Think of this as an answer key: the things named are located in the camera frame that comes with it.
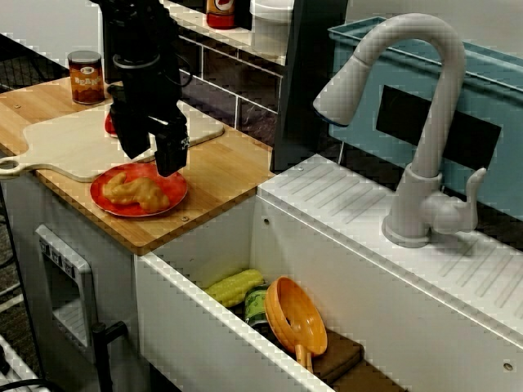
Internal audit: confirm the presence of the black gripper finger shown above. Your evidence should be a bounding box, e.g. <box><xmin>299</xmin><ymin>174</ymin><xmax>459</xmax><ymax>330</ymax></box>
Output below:
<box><xmin>154</xmin><ymin>122</ymin><xmax>190</xmax><ymax>178</ymax></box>
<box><xmin>110</xmin><ymin>105</ymin><xmax>151</xmax><ymax>160</ymax></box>

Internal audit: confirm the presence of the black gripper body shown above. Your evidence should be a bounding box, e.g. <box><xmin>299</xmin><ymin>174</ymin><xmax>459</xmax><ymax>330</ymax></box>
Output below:
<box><xmin>108</xmin><ymin>60</ymin><xmax>189</xmax><ymax>138</ymax></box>

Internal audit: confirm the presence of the tan toy chicken piece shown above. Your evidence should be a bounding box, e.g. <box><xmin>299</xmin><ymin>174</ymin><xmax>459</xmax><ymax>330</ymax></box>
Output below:
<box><xmin>101</xmin><ymin>171</ymin><xmax>171</xmax><ymax>211</ymax></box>

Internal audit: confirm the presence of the red round plate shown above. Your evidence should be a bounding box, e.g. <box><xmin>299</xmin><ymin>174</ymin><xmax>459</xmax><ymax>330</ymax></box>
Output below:
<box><xmin>89</xmin><ymin>163</ymin><xmax>190</xmax><ymax>217</ymax></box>

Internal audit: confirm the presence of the brown beans can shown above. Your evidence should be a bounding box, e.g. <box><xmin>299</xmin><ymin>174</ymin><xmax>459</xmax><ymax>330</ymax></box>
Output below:
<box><xmin>67</xmin><ymin>50</ymin><xmax>106</xmax><ymax>106</ymax></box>

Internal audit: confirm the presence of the light wooden cutting board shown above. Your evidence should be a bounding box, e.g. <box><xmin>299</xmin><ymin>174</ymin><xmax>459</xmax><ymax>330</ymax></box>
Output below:
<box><xmin>0</xmin><ymin>90</ymin><xmax>226</xmax><ymax>184</ymax></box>

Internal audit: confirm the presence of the red yellow bottle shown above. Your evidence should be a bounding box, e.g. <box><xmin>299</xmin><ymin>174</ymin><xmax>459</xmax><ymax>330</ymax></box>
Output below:
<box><xmin>205</xmin><ymin>0</ymin><xmax>237</xmax><ymax>30</ymax></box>

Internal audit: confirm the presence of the white round container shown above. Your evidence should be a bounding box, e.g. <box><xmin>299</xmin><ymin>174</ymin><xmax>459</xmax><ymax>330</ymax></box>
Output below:
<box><xmin>249</xmin><ymin>0</ymin><xmax>295</xmax><ymax>58</ymax></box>

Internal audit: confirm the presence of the yellow toy corn cob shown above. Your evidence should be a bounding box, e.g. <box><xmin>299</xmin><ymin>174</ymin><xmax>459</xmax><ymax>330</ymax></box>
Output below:
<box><xmin>203</xmin><ymin>268</ymin><xmax>265</xmax><ymax>309</ymax></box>

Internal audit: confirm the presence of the green toy can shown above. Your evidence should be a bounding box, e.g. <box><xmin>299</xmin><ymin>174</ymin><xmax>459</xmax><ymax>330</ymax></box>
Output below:
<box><xmin>244</xmin><ymin>284</ymin><xmax>270</xmax><ymax>330</ymax></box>

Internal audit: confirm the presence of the white toy sink unit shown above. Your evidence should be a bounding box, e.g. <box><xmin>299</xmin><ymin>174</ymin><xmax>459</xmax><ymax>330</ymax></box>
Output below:
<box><xmin>132</xmin><ymin>154</ymin><xmax>523</xmax><ymax>392</ymax></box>

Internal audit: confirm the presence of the orange plastic strainer pan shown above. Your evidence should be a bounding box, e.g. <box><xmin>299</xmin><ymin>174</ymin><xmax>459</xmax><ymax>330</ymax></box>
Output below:
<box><xmin>263</xmin><ymin>276</ymin><xmax>329</xmax><ymax>373</ymax></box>

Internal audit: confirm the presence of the grey toy faucet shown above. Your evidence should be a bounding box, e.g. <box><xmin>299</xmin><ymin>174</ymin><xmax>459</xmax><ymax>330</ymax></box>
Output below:
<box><xmin>312</xmin><ymin>12</ymin><xmax>488</xmax><ymax>249</ymax></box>

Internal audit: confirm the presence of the teal plastic bin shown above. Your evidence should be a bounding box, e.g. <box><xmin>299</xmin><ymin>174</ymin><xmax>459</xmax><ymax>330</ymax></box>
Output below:
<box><xmin>326</xmin><ymin>16</ymin><xmax>523</xmax><ymax>221</ymax></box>

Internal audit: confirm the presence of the dark grey upright post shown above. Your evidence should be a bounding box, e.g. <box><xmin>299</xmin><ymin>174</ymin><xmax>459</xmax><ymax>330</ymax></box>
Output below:
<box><xmin>269</xmin><ymin>0</ymin><xmax>348</xmax><ymax>172</ymax></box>

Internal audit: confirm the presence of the black cabinet handle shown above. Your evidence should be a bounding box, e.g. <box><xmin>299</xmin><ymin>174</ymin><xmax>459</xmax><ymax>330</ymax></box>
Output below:
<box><xmin>91</xmin><ymin>320</ymin><xmax>128</xmax><ymax>392</ymax></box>

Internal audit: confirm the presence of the silver aluminium frame rail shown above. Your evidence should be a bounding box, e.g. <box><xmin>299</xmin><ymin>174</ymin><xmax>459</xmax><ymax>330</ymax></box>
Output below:
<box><xmin>0</xmin><ymin>334</ymin><xmax>38</xmax><ymax>392</ymax></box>

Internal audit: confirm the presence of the black cable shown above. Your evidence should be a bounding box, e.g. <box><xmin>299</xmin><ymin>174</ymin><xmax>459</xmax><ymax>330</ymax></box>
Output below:
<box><xmin>0</xmin><ymin>377</ymin><xmax>62</xmax><ymax>392</ymax></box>

